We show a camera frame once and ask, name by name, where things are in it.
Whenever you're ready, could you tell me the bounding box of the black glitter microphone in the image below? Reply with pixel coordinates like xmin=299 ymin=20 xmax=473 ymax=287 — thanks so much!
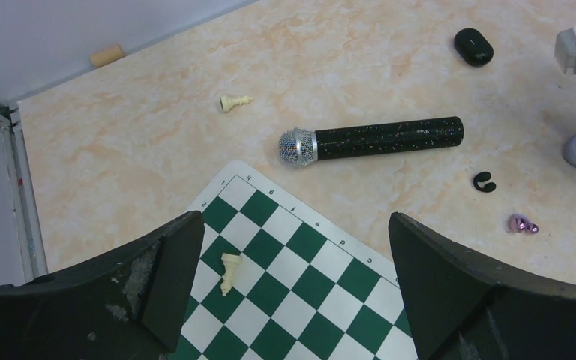
xmin=277 ymin=116 xmax=464 ymax=168

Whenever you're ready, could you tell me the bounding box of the cork stopper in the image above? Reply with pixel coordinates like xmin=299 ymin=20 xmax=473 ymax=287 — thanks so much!
xmin=90 ymin=45 xmax=125 ymax=68

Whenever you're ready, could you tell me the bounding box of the black earbud upper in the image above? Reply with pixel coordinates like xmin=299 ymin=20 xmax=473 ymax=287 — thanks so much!
xmin=472 ymin=172 xmax=497 ymax=194

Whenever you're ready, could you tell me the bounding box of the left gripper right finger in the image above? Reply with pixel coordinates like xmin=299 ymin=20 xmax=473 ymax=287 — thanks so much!
xmin=388 ymin=212 xmax=576 ymax=359

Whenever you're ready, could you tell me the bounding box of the green white chessboard mat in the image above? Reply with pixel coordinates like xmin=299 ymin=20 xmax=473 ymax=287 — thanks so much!
xmin=173 ymin=160 xmax=417 ymax=359

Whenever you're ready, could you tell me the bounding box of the cream chess pawn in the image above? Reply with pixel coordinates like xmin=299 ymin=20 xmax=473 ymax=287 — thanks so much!
xmin=219 ymin=95 xmax=254 ymax=113

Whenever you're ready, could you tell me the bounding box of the cream chess knight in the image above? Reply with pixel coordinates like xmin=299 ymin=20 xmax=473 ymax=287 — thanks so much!
xmin=220 ymin=253 xmax=243 ymax=297

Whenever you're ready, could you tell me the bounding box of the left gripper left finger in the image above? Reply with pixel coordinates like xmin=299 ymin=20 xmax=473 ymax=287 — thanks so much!
xmin=0 ymin=211 xmax=205 ymax=359

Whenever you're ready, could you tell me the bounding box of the black earbud case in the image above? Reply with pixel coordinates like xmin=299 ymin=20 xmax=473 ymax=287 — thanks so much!
xmin=453 ymin=28 xmax=494 ymax=68

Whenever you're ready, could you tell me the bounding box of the purple earbud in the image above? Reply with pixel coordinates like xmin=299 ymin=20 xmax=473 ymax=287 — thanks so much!
xmin=508 ymin=214 xmax=539 ymax=235

